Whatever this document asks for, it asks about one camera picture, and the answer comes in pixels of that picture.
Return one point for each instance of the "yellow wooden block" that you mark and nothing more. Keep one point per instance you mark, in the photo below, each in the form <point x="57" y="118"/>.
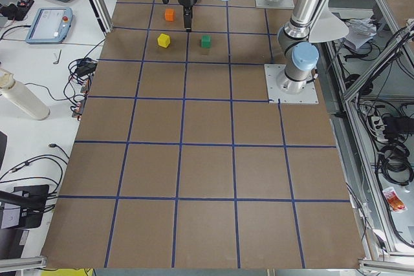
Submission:
<point x="164" y="40"/>

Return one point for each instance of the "orange wooden block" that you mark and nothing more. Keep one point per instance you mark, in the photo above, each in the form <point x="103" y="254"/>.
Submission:
<point x="169" y="15"/>

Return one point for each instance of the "allen key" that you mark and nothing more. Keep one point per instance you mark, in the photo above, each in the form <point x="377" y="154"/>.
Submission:
<point x="57" y="57"/>

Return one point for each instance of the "green wooden block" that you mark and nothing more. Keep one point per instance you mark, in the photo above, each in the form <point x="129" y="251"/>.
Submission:
<point x="206" y="41"/>

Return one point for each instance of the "blue teach pendant near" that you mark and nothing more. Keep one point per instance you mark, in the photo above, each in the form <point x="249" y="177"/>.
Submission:
<point x="50" y="26"/>

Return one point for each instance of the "white cylinder bottle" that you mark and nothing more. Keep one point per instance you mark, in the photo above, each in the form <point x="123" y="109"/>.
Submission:
<point x="18" y="93"/>

